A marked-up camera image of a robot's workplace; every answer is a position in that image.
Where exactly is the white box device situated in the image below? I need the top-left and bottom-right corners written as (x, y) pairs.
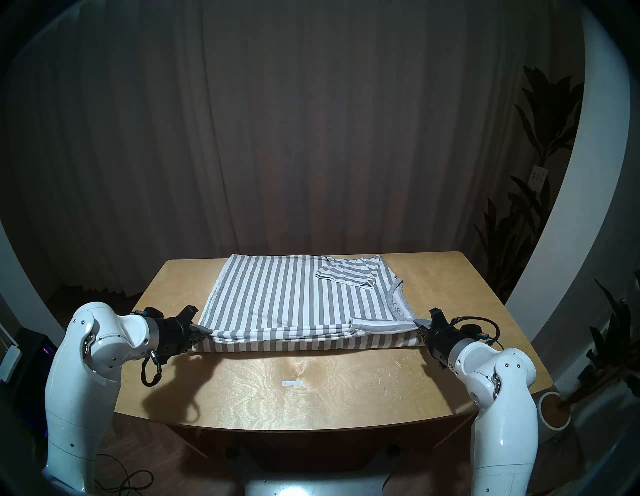
top-left (0, 345), bottom-right (22, 383)

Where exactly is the black floor cable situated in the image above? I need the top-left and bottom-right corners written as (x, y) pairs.
top-left (95, 452), bottom-right (156, 496)

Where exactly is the black right camera cable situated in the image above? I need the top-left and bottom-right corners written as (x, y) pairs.
top-left (450, 316), bottom-right (502, 347)

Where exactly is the brown pleated curtain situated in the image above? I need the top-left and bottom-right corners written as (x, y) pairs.
top-left (0, 0), bottom-right (556, 296)

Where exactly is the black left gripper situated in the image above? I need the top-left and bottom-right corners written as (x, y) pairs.
top-left (157, 305), bottom-right (214, 357)

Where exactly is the grey white striped shirt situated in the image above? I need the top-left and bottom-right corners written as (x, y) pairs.
top-left (192, 254), bottom-right (426, 354)

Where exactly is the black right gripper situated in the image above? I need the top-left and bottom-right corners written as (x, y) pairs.
top-left (414, 308), bottom-right (471, 371)

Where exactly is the tall dark leafy plant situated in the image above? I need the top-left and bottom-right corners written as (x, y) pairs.
top-left (472, 65), bottom-right (586, 301)

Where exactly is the black cable with silver plug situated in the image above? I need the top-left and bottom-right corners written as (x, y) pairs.
top-left (140, 349), bottom-right (164, 388)

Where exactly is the small dark leafy plant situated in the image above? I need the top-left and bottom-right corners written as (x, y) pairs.
top-left (575, 270), bottom-right (640, 401)

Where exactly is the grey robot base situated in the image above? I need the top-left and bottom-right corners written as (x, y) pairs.
top-left (227, 445), bottom-right (401, 496)

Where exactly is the white plant pot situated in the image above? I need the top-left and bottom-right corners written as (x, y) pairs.
top-left (537, 391), bottom-right (573, 431)

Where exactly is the black computer tower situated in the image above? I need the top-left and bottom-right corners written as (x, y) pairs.
top-left (12, 325), bottom-right (58, 441)

